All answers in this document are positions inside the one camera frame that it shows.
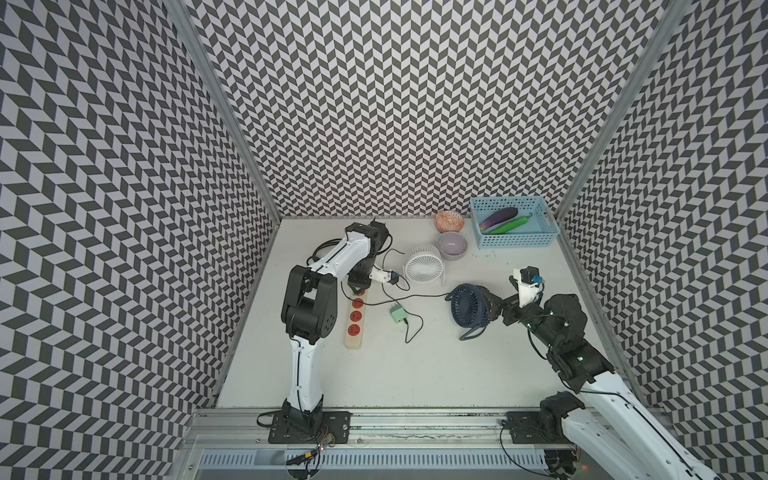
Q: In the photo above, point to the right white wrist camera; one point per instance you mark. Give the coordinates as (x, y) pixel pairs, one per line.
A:
(529, 285)

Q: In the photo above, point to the black mounting plate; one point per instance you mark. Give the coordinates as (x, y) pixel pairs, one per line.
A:
(539, 427)
(296, 428)

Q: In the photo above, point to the purple toy eggplant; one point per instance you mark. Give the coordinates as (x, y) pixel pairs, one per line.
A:
(497, 218)

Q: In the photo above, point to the white desk fan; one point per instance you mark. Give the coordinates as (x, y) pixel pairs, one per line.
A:
(423, 264)

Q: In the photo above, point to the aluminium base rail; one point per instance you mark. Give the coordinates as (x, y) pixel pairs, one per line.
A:
(459, 443)

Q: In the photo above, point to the navy blue desk fan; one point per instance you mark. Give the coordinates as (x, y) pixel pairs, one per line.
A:
(468, 309)

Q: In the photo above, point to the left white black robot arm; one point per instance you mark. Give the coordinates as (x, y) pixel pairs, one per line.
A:
(310, 312)

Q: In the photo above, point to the green plug of white fan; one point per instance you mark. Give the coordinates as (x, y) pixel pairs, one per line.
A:
(398, 314)

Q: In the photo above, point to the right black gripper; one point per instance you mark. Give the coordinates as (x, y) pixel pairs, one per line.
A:
(510, 306)

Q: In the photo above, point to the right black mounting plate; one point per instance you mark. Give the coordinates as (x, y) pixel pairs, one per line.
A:
(539, 427)

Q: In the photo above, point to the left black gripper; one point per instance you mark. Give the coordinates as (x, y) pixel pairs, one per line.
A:
(358, 284)

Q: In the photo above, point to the light blue plastic basket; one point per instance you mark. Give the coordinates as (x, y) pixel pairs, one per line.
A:
(540, 231)

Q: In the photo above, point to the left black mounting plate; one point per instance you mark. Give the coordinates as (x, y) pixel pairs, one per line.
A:
(296, 428)

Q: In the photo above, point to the beige red power strip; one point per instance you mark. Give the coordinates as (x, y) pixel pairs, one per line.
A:
(355, 317)

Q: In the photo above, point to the lilac bowl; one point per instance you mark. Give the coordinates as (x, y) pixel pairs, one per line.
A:
(452, 245)

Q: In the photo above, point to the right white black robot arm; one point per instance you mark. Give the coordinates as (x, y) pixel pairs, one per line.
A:
(598, 413)

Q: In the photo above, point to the green toy cucumber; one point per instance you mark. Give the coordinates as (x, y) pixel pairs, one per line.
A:
(506, 227)

